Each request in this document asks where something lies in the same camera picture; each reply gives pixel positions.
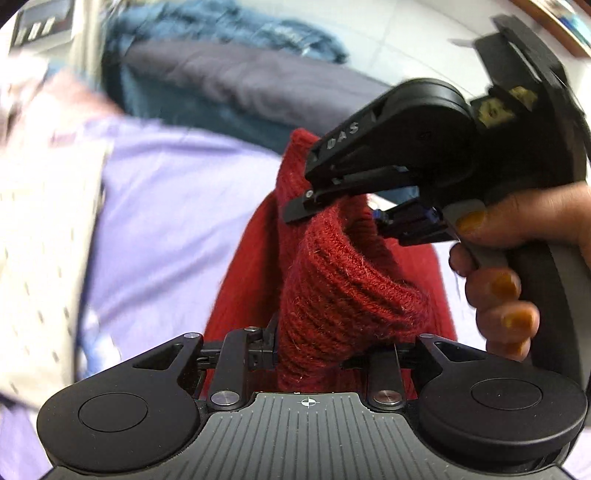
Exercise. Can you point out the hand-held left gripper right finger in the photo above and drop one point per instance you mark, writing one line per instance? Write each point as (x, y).
(383, 369)

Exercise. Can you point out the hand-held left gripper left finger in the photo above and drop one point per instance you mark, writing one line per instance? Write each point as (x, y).
(261, 355)

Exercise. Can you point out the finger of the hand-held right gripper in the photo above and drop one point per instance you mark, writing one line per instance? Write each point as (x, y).
(323, 198)
(415, 226)

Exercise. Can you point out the red knit sweater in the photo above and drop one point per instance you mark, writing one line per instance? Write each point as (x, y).
(332, 286)

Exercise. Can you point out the person's right hand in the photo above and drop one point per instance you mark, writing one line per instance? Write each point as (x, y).
(535, 217)

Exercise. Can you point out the purple floral bedsheet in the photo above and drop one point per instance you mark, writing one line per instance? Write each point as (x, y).
(175, 207)

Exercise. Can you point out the dark grey quilt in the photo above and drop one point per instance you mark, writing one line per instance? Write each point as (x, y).
(240, 74)

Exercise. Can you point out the wooden shelf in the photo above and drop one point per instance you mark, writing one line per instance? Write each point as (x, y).
(568, 27)

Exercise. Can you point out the blue fuzzy blanket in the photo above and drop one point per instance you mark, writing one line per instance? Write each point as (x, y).
(231, 27)

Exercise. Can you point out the white polka-dot garment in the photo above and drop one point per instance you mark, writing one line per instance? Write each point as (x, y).
(41, 230)

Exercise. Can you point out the pink white garment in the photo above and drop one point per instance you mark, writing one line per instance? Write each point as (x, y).
(69, 101)

